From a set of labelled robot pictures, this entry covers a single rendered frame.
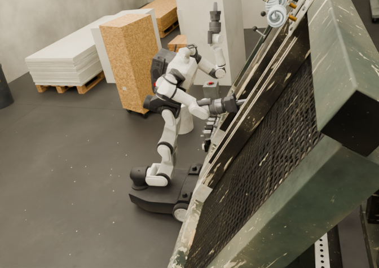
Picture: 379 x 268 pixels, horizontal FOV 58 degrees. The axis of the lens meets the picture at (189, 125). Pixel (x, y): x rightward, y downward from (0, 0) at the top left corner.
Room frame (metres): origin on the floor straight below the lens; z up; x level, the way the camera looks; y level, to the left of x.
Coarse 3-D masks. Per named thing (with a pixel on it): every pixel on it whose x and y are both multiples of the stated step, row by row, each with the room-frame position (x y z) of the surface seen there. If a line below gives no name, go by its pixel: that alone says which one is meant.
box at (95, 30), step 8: (152, 8) 6.13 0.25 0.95; (112, 16) 6.10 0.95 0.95; (120, 16) 5.99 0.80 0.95; (152, 16) 6.06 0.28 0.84; (96, 32) 5.51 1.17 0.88; (96, 40) 5.53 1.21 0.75; (96, 48) 5.55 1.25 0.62; (104, 48) 5.48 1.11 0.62; (160, 48) 6.10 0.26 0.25; (104, 56) 5.50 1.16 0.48; (104, 64) 5.52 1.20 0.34; (104, 72) 5.55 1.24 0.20; (112, 72) 5.47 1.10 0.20; (112, 80) 5.49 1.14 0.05
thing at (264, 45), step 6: (288, 0) 2.32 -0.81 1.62; (288, 6) 2.28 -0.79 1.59; (288, 12) 2.28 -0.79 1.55; (276, 30) 2.31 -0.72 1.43; (270, 36) 2.32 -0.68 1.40; (264, 42) 2.34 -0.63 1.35; (264, 48) 2.34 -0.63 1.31; (258, 54) 2.35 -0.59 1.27; (252, 60) 2.41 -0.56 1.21; (258, 60) 2.36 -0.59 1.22; (252, 66) 2.37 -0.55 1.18; (246, 72) 2.39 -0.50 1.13; (246, 78) 2.39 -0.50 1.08; (240, 84) 2.41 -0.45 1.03; (234, 90) 2.47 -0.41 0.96
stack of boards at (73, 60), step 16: (80, 32) 6.80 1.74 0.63; (48, 48) 6.09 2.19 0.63; (64, 48) 5.89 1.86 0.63; (80, 48) 5.71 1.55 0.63; (32, 64) 5.66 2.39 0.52; (48, 64) 5.50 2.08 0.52; (64, 64) 5.34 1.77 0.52; (80, 64) 5.36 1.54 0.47; (96, 64) 5.71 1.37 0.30; (48, 80) 5.57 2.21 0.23; (64, 80) 5.41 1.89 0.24; (80, 80) 5.28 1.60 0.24; (96, 80) 5.70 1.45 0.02
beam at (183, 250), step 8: (232, 88) 2.62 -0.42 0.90; (192, 208) 1.31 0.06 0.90; (200, 208) 1.33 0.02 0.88; (192, 216) 1.27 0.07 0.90; (192, 224) 1.22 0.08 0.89; (184, 232) 1.16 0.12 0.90; (184, 240) 1.12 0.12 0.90; (184, 248) 1.08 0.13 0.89; (176, 256) 1.04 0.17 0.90; (184, 256) 1.04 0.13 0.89; (176, 264) 1.00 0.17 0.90; (184, 264) 1.01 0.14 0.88
